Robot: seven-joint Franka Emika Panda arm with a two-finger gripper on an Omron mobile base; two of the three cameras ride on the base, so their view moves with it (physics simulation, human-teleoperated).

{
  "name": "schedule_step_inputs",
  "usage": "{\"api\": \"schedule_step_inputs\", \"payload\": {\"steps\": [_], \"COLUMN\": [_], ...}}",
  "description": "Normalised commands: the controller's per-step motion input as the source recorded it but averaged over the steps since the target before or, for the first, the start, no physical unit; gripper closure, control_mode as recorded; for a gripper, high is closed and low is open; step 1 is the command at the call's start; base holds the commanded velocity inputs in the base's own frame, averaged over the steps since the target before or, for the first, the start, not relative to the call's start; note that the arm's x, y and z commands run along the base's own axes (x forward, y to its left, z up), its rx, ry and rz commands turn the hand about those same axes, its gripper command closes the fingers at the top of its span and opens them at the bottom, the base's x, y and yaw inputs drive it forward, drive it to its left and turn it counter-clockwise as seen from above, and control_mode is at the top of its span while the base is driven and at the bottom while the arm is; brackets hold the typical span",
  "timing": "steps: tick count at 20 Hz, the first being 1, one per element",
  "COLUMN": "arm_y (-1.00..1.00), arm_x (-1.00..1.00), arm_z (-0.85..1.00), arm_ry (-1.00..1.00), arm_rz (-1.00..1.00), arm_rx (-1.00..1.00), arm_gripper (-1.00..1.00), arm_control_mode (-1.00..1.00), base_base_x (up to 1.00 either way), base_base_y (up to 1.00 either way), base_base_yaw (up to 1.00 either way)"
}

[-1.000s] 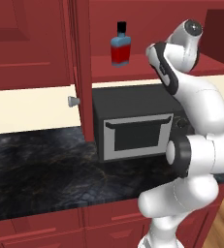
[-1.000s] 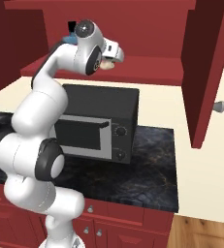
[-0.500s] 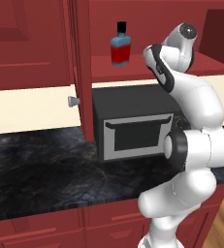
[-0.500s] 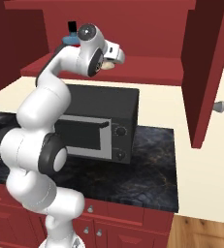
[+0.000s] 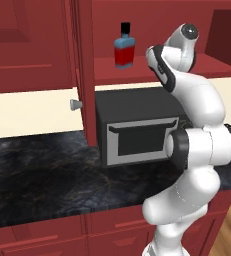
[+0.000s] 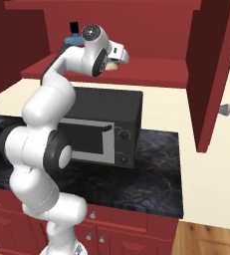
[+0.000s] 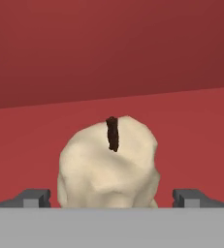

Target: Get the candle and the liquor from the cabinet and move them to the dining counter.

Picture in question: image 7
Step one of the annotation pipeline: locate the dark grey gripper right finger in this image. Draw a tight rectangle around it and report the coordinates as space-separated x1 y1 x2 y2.
172 188 224 208

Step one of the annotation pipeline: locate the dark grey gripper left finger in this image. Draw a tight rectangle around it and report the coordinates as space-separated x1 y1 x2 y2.
0 188 51 208

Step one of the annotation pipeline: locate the cream candle with dark wick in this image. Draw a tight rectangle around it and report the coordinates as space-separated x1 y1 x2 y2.
56 114 161 209

